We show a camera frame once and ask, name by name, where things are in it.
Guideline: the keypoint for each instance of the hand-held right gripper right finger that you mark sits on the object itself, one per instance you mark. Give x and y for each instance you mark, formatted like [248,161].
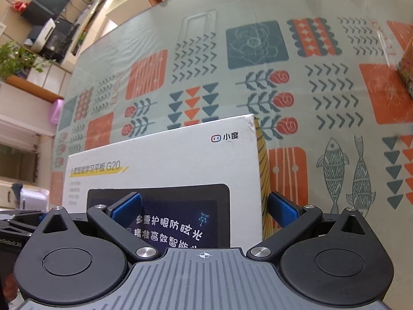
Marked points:
[284,212]

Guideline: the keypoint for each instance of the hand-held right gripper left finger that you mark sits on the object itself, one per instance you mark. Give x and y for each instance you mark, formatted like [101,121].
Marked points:
[126,207]

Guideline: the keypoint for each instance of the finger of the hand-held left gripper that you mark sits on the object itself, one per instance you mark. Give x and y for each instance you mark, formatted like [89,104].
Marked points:
[20,217]

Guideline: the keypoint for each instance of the white tablet box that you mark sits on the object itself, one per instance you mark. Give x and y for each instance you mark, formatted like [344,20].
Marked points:
[167,158]

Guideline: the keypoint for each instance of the desktop with patterned tablecloth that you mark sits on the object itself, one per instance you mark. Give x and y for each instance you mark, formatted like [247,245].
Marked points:
[251,80]

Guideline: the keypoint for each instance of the white low cabinet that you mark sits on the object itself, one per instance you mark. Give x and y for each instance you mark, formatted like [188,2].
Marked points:
[13,193]

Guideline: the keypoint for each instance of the purple plastic container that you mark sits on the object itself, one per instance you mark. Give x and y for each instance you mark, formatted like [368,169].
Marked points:
[56,113]

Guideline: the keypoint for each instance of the long orange planter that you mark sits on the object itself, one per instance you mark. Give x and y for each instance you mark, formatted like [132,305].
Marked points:
[35,87]

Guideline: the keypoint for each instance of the green potted plant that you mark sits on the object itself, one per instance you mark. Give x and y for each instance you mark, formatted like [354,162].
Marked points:
[19,59]

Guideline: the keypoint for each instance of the black glass tank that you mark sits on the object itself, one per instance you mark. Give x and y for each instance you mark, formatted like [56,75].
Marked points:
[61,40]

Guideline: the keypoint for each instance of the white printer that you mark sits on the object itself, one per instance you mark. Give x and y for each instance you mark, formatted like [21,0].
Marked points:
[42,35]

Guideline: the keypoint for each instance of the colourful box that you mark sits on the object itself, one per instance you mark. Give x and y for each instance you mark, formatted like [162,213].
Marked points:
[407,71]

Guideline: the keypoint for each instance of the white television stand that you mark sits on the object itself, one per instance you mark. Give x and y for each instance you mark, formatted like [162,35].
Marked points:
[93,19]

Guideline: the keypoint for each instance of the clear phone case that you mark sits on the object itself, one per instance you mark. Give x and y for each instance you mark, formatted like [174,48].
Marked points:
[197,27]

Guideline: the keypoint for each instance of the clear plastic strip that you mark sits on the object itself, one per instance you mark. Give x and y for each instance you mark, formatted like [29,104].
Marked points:
[386,43]

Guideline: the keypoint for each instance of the black television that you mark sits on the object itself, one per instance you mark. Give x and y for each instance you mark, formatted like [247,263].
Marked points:
[48,1]

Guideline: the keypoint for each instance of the small red wall ornament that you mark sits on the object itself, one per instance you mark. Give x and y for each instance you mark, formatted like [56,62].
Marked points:
[20,5]

